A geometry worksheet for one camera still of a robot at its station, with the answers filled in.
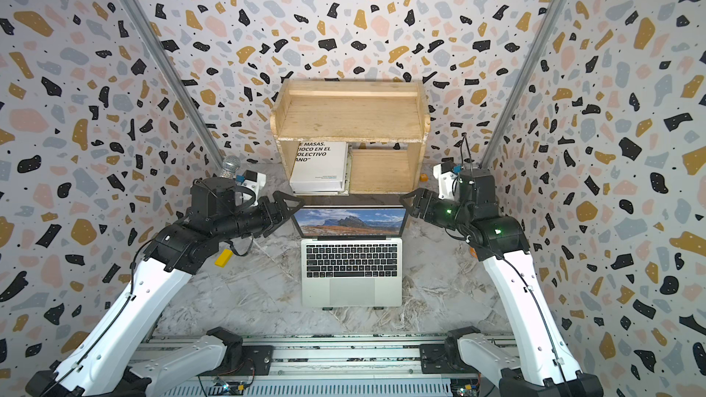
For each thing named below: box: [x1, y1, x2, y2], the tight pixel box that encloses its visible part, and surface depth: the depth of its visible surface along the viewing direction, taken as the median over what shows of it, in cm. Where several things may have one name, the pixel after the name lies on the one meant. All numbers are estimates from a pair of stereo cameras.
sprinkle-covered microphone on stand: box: [219, 155, 241, 180], surface depth 87 cm
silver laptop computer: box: [291, 204, 409, 307], surface depth 83 cm
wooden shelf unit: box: [270, 79, 432, 195], surface depth 80 cm
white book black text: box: [289, 141, 352, 196], surface depth 85 cm
